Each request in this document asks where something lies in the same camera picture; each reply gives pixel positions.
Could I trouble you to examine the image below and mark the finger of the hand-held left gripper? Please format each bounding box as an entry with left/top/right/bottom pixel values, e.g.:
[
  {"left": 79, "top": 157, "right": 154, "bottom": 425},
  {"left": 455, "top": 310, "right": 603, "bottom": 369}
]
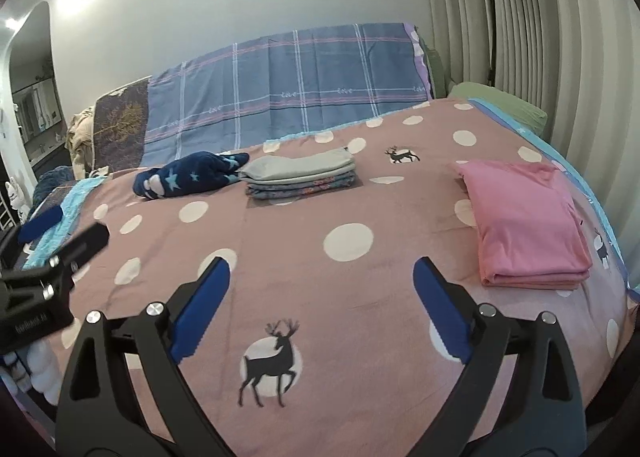
[
  {"left": 0, "top": 208, "right": 64, "bottom": 270},
  {"left": 42, "top": 222, "right": 111, "bottom": 298}
]

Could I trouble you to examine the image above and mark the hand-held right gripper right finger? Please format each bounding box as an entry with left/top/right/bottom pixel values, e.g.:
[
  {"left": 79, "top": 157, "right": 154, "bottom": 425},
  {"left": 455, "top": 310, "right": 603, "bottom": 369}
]
[{"left": 412, "top": 257, "right": 586, "bottom": 457}]

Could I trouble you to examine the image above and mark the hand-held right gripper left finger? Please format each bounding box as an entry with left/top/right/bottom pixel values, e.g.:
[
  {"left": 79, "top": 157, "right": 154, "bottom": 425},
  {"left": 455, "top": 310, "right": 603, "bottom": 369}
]
[{"left": 54, "top": 256, "right": 233, "bottom": 457}]

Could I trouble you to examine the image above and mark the grey t-shirt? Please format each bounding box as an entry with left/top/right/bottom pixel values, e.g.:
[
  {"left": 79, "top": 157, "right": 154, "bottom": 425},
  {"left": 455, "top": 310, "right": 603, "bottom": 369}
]
[{"left": 237, "top": 147, "right": 358, "bottom": 185}]

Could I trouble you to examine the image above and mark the beige clothes pile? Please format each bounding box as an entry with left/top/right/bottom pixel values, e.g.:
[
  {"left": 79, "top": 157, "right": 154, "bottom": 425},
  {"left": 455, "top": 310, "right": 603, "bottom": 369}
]
[{"left": 67, "top": 106, "right": 98, "bottom": 172}]

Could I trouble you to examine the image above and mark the white cat figure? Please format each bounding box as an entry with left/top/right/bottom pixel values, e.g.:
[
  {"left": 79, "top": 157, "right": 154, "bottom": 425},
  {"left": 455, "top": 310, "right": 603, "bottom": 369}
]
[{"left": 5, "top": 178, "right": 31, "bottom": 222}]

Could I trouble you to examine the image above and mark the dark blue knit blanket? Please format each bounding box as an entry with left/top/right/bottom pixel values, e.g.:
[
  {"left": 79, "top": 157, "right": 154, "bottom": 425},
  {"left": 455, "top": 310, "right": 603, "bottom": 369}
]
[{"left": 32, "top": 165, "right": 76, "bottom": 202}]

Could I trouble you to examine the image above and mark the white fluffy cloth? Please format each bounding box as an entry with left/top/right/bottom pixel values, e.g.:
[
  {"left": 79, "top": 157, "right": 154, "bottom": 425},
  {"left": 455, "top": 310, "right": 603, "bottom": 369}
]
[{"left": 0, "top": 332, "right": 68, "bottom": 405}]

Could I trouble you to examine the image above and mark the pink polka-dot deer blanket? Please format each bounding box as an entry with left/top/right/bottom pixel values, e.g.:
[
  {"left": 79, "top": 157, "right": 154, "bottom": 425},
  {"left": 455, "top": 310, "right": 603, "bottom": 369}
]
[{"left": 20, "top": 97, "right": 640, "bottom": 457}]

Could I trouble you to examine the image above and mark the pink garment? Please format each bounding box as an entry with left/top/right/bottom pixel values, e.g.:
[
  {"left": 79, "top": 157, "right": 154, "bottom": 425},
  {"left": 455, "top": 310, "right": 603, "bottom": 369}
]
[{"left": 452, "top": 160, "right": 594, "bottom": 291}]

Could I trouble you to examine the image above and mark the navy star-print cloth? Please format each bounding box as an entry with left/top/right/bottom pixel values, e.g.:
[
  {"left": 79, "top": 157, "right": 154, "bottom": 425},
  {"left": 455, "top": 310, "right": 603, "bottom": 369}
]
[{"left": 132, "top": 151, "right": 251, "bottom": 198}]

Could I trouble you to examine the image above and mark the purple tree-print bedsheet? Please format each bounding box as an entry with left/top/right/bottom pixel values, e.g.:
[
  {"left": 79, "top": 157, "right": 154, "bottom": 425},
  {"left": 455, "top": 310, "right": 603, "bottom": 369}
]
[{"left": 91, "top": 78, "right": 151, "bottom": 172}]

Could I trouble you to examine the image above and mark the floral patterned garment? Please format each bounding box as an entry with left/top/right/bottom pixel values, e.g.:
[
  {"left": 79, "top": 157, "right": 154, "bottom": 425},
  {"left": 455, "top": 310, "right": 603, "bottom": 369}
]
[{"left": 245, "top": 172, "right": 360, "bottom": 202}]

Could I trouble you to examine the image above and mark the green pillow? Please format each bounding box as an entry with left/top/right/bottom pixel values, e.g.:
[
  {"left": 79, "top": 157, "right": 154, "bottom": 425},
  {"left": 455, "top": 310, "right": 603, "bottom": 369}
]
[{"left": 446, "top": 82, "right": 548, "bottom": 135}]

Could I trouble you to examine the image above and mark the blue plaid sheet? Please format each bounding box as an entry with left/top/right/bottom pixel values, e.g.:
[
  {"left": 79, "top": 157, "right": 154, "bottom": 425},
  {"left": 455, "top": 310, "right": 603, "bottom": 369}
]
[{"left": 141, "top": 23, "right": 435, "bottom": 165}]

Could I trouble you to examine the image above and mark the beige pleated curtain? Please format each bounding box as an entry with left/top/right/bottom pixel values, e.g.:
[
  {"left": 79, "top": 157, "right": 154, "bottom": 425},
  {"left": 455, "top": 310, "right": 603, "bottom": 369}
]
[{"left": 417, "top": 0, "right": 640, "bottom": 258}]

